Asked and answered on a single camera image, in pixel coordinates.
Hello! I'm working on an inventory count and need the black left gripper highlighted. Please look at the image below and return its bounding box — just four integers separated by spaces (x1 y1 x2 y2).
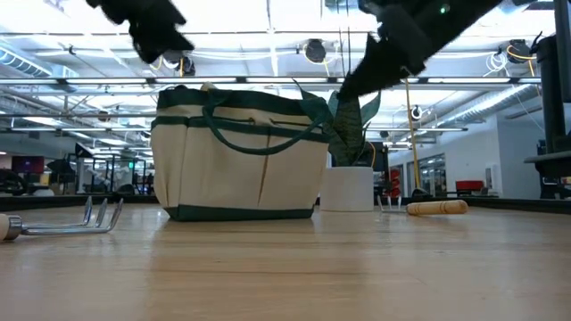
86 0 196 65

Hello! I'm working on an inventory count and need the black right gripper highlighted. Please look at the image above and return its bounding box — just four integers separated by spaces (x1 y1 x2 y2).
336 4 451 102

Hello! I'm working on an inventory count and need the beige green canvas gardening bag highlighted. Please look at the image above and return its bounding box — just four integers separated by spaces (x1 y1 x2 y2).
150 82 334 223

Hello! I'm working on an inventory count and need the three-tine hand cultivator wooden handle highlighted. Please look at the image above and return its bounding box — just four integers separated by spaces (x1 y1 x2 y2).
0 195 125 243

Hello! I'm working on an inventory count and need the dark round ceiling fixture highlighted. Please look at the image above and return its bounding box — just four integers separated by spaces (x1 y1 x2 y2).
161 49 185 65
305 38 327 63

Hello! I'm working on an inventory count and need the green snake plant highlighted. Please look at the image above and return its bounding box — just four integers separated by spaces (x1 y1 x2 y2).
292 79 383 169

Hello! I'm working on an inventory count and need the white plant pot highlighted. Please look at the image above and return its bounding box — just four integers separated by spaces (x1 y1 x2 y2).
319 166 375 213

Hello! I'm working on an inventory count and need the red couch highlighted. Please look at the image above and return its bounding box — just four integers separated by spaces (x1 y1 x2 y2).
454 179 485 193

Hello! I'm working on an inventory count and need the dark fixture with yellow cable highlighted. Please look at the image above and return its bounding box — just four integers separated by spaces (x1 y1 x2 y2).
506 38 533 64
178 55 197 78

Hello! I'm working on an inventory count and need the small hand rake wooden handle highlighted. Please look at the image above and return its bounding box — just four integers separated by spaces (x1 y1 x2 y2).
377 194 469 218

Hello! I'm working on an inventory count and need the dark wall monitor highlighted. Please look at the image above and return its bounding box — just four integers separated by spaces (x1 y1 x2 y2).
11 155 46 175

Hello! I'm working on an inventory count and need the black frame post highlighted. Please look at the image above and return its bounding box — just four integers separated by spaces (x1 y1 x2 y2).
524 0 571 201

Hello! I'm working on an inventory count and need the black table edge rail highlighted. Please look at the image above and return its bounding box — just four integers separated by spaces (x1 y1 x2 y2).
0 193 571 214

